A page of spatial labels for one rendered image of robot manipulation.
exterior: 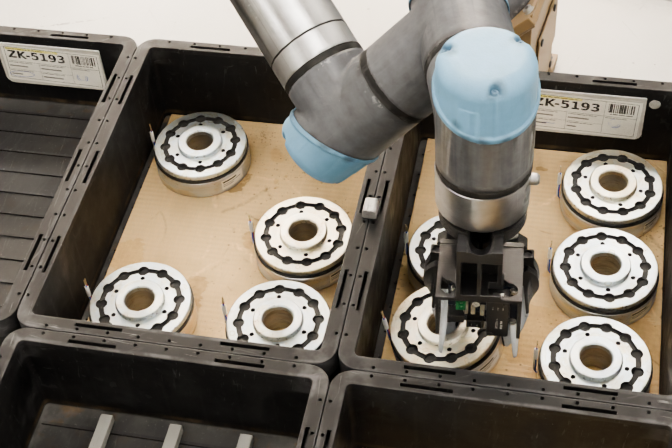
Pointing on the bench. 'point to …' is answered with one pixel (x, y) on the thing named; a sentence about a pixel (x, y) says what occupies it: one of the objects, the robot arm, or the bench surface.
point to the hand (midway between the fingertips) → (479, 327)
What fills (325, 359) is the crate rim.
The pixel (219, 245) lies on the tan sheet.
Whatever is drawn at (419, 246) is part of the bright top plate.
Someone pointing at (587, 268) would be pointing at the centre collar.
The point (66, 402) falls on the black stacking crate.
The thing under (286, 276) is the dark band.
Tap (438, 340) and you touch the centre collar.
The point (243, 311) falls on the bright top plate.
